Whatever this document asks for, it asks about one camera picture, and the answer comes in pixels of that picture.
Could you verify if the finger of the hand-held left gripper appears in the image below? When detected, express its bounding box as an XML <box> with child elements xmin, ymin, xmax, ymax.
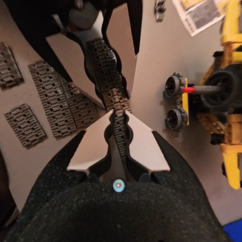
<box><xmin>46</xmin><ymin>33</ymin><xmax>105</xmax><ymax>110</ymax></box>
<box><xmin>103</xmin><ymin>3</ymin><xmax>138</xmax><ymax>99</ymax></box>

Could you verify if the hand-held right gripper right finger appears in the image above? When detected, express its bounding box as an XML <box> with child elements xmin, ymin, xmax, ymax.
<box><xmin>124</xmin><ymin>110</ymin><xmax>170</xmax><ymax>175</ymax></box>

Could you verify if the long grey tread link chain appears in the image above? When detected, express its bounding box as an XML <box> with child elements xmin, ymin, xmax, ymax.
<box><xmin>86</xmin><ymin>39</ymin><xmax>132</xmax><ymax>174</ymax></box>

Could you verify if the yellow black toy vehicle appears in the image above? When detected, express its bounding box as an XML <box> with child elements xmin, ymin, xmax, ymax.
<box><xmin>163</xmin><ymin>0</ymin><xmax>242</xmax><ymax>189</ymax></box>

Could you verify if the short grey tread link chain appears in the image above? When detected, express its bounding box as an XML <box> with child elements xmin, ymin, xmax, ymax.
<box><xmin>0</xmin><ymin>42</ymin><xmax>24</xmax><ymax>89</ymax></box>

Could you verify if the grey tread link segment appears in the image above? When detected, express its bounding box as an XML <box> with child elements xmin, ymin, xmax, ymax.
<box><xmin>4</xmin><ymin>104</ymin><xmax>47</xmax><ymax>148</ymax></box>

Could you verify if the blue plastic bin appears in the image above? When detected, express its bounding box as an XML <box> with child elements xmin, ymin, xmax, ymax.
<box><xmin>223</xmin><ymin>220</ymin><xmax>242</xmax><ymax>242</ymax></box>

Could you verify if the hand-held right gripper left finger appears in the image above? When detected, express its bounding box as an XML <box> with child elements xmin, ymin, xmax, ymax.
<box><xmin>66</xmin><ymin>109</ymin><xmax>116</xmax><ymax>175</ymax></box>

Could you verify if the yellow printed sticker sheet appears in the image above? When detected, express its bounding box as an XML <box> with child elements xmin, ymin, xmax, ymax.
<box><xmin>171</xmin><ymin>0</ymin><xmax>225</xmax><ymax>37</ymax></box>

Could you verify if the small black toy part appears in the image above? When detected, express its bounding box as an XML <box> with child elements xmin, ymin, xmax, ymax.
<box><xmin>154</xmin><ymin>0</ymin><xmax>167</xmax><ymax>22</ymax></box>

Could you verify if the large grey tread link mat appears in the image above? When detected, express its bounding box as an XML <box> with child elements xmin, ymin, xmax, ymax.
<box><xmin>28</xmin><ymin>61</ymin><xmax>98</xmax><ymax>138</ymax></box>

